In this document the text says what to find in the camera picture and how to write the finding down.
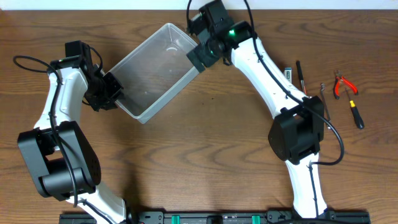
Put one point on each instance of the red black pliers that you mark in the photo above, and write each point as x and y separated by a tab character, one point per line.
340	80

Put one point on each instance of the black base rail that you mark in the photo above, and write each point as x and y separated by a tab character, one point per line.
268	217

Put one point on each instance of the clear plastic container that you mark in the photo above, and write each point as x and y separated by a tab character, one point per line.
155	72

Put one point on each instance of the silver offset wrench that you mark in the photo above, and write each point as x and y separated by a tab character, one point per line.
322	88

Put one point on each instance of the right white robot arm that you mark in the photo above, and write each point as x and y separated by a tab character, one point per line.
297	129

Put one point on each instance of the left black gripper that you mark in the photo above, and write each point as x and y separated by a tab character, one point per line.
116	90

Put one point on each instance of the yellow black screwdriver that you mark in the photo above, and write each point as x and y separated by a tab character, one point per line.
355	112

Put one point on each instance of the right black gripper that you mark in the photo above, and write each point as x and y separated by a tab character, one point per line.
206	58

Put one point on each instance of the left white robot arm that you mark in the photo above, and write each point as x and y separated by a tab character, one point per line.
60	160

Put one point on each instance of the blue white screwdriver box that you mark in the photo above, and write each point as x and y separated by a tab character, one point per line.
288	74

